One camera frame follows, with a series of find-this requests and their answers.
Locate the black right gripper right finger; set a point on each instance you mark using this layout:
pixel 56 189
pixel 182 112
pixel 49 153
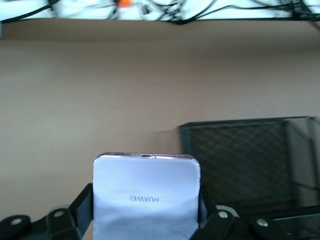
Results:
pixel 217 225

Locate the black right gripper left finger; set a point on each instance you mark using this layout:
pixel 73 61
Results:
pixel 72 220

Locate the lilac white phone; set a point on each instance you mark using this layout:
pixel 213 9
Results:
pixel 147 180

